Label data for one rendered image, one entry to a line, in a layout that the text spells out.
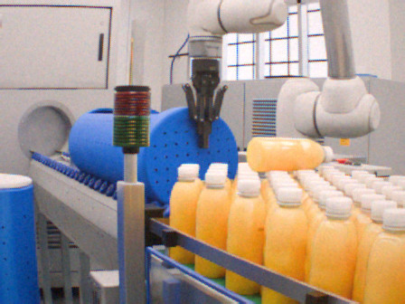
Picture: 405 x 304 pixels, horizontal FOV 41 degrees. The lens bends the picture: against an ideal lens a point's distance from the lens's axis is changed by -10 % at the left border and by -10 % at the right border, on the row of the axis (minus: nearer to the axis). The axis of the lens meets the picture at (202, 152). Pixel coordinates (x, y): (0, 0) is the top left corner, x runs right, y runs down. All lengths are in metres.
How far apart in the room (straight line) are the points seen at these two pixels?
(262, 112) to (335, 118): 1.74
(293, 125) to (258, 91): 1.68
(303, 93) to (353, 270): 1.27
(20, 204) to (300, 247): 0.80
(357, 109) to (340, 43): 0.23
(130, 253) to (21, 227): 0.56
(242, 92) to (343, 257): 3.06
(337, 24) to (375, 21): 2.37
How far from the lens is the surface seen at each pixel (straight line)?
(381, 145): 3.12
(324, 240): 0.81
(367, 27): 4.33
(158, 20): 7.32
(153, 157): 1.55
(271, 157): 1.19
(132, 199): 0.97
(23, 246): 1.50
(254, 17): 1.46
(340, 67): 1.94
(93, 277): 1.29
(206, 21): 1.54
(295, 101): 2.02
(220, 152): 1.63
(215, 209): 1.11
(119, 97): 0.96
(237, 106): 3.86
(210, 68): 1.55
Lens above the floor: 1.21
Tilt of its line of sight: 4 degrees down
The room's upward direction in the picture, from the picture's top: 1 degrees clockwise
